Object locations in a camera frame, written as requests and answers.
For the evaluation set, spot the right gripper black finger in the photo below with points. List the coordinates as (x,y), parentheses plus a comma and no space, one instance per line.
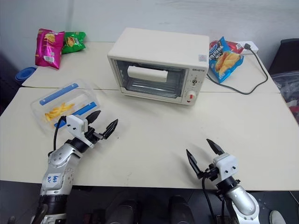
(194,164)
(215,147)

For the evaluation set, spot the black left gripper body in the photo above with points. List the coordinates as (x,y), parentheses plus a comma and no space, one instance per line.
(93,135)

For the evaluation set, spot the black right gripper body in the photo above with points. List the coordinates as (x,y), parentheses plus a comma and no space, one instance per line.
(212,173)

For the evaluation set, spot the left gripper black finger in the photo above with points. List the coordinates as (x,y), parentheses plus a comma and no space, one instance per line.
(93,117)
(110,129)

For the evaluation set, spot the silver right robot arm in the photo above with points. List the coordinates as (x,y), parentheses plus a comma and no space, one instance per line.
(241,201)

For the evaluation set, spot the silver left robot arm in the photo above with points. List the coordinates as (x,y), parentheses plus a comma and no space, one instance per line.
(58,161)

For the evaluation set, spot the printed label sticker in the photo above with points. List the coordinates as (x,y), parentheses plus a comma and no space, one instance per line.
(202,58)

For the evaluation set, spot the cream toaster oven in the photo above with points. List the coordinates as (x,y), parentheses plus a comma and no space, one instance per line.
(161,49)

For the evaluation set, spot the clear container with blue clips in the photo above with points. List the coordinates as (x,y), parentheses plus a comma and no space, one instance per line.
(70,93)

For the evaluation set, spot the yellow french fries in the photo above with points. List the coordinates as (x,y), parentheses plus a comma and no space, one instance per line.
(58,112)

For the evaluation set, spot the green chip bag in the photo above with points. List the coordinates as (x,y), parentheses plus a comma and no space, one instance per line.
(73,43)

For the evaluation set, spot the blue collapsible bowl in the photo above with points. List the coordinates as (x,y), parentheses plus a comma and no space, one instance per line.
(24,74)

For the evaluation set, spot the pink chip bag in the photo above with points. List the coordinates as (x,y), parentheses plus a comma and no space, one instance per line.
(47,49)

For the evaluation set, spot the blue chip bag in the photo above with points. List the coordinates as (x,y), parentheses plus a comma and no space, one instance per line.
(225,61)

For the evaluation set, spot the dark furniture beside table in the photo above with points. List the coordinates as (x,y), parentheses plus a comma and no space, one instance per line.
(8,81)

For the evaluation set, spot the clear plastic bag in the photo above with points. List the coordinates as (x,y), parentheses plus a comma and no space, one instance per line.
(288,88)

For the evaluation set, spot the red snack bag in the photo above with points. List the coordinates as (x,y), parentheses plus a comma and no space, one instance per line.
(234,46)

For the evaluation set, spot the black power plug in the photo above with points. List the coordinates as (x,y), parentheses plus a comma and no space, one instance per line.
(247,46)

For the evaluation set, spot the white power strip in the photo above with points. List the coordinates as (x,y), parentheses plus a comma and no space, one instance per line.
(253,47)

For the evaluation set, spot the black chair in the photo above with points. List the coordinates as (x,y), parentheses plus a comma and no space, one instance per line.
(286,53)

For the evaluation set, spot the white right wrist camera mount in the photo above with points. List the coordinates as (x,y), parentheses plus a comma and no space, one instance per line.
(226,164)

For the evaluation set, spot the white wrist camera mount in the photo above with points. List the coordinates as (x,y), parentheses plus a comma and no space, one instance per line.
(226,164)
(74,124)

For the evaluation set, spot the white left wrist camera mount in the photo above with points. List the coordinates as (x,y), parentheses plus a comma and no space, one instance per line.
(74,124)

